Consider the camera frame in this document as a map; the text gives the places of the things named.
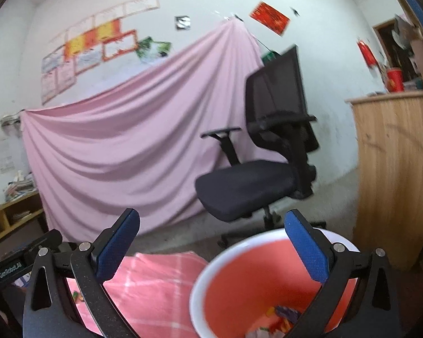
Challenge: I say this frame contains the red paper wall decoration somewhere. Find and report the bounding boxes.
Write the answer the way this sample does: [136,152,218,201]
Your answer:
[250,2,290,36]

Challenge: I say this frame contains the grey clutter on wall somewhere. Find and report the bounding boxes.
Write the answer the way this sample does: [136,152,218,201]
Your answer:
[0,113,23,127]

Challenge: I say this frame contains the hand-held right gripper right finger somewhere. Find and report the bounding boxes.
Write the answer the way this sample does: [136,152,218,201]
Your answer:
[284,209,403,338]

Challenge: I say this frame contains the wooden counter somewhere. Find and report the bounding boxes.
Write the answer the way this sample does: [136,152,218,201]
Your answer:
[345,91,423,272]

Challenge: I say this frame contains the white crumpled wrapper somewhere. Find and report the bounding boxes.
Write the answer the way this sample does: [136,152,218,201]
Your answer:
[246,327,273,338]

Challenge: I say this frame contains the group of wall posters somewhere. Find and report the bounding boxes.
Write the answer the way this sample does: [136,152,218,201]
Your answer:
[40,0,161,105]

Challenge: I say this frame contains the wooden shelf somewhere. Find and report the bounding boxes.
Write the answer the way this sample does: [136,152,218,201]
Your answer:
[0,190,46,250]

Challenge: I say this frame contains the stack of papers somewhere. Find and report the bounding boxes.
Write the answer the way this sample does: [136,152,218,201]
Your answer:
[3,171,34,203]

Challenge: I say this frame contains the wooden door frame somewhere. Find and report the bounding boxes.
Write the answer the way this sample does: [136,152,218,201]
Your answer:
[373,19,423,88]

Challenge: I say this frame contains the pink hanging sheet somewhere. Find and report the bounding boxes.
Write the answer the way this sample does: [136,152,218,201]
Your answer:
[20,19,265,243]

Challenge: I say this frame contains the purple snack wrapper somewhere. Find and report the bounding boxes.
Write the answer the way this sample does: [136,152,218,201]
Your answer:
[275,306,302,321]

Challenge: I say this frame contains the black office chair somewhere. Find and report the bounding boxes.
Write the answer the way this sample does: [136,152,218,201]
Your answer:
[195,44,327,249]

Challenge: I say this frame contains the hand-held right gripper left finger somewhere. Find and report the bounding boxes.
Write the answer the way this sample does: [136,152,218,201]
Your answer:
[23,208,141,338]

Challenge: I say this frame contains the green bag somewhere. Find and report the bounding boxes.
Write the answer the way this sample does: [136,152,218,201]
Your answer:
[261,51,281,66]

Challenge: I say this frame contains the red hanging ornament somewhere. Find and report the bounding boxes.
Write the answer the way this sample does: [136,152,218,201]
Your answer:
[357,39,378,67]

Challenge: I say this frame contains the pink basin with white rim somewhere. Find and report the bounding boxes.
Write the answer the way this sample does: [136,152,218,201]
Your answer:
[190,228,361,338]

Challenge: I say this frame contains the pink checked tablecloth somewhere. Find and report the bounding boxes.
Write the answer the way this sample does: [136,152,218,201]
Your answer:
[65,252,209,338]

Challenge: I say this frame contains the green packets on wall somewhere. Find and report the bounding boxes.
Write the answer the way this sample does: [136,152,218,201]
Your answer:
[136,37,172,65]

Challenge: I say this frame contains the red cup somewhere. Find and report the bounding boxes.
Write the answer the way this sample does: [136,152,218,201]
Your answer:
[386,68,405,93]

